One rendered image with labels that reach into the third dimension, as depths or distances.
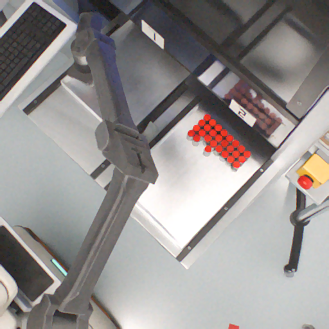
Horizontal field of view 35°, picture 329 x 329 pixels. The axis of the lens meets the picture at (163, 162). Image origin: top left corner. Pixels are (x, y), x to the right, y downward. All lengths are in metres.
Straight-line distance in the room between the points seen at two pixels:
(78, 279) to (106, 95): 0.40
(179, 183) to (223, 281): 0.95
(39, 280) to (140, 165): 0.47
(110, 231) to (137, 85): 0.69
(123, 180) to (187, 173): 0.56
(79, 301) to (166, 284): 1.31
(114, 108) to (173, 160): 0.46
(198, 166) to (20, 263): 0.56
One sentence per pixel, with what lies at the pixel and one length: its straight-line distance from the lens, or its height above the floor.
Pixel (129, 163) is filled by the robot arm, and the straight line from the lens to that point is 0.98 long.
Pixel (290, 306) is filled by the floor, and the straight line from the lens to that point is 2.45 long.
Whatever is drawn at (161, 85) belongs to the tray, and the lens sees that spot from 1.62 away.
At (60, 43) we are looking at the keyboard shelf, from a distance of 1.79.
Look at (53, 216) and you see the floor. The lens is 2.44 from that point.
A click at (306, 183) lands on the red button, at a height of 1.01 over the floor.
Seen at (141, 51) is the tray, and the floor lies 0.88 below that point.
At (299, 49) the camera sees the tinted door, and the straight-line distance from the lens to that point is 1.08.
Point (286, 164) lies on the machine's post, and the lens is 1.52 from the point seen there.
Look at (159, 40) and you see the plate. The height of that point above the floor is 1.02.
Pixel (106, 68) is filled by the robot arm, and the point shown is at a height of 1.25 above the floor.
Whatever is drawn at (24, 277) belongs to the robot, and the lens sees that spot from 1.36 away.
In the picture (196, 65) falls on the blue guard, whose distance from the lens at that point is 1.45.
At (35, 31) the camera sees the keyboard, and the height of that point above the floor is 0.82.
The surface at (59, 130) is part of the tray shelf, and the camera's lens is 1.59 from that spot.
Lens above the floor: 2.37
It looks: 75 degrees down
